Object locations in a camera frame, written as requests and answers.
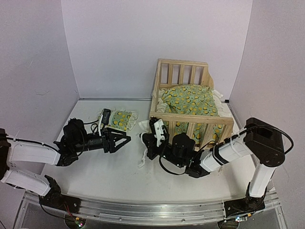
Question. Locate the lemon print bed cushion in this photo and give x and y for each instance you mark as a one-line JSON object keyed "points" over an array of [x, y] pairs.
{"points": [[184, 119]]}

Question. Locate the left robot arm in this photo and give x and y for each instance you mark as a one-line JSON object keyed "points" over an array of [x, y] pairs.
{"points": [[15, 153]]}

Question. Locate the small lemon print pillow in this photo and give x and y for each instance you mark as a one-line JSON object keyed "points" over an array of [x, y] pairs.
{"points": [[123, 120]]}

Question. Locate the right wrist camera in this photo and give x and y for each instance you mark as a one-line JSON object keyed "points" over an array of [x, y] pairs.
{"points": [[159, 130]]}

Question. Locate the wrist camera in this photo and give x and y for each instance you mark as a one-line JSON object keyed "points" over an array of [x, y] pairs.
{"points": [[104, 120], [159, 130]]}

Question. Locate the wooden pet bed frame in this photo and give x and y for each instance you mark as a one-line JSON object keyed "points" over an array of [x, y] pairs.
{"points": [[182, 97]]}

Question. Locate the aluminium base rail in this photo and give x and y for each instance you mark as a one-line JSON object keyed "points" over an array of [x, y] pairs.
{"points": [[87, 213]]}

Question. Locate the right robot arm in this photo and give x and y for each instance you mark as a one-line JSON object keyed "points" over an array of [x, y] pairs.
{"points": [[266, 142]]}

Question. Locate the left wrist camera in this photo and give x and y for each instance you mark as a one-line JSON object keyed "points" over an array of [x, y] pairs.
{"points": [[104, 120]]}

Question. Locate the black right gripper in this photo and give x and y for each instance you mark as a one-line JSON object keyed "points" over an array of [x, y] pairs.
{"points": [[150, 140]]}

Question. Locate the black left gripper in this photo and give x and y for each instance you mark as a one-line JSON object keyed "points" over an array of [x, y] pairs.
{"points": [[105, 136]]}

